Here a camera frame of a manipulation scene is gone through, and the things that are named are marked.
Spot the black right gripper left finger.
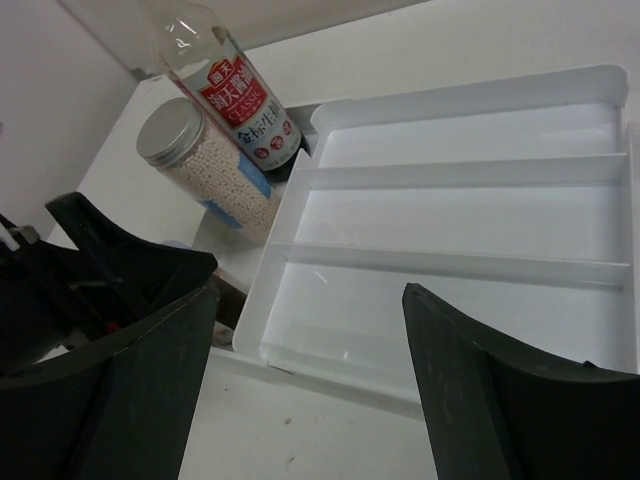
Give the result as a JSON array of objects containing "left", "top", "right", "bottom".
[{"left": 1, "top": 288, "right": 218, "bottom": 479}]

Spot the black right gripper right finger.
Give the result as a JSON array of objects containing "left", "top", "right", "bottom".
[{"left": 402, "top": 283, "right": 639, "bottom": 479}]

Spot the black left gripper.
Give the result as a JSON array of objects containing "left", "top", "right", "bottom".
[{"left": 1, "top": 192, "right": 218, "bottom": 375}]

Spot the white peppercorn jar silver lid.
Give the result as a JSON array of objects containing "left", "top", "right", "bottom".
[{"left": 136, "top": 98, "right": 280, "bottom": 243}]

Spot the dark soy sauce bottle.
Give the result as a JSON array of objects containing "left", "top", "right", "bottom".
[{"left": 139, "top": 1, "right": 308, "bottom": 183}]

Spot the white divided organizer tray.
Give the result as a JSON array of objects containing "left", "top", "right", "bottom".
[{"left": 189, "top": 62, "right": 640, "bottom": 406}]

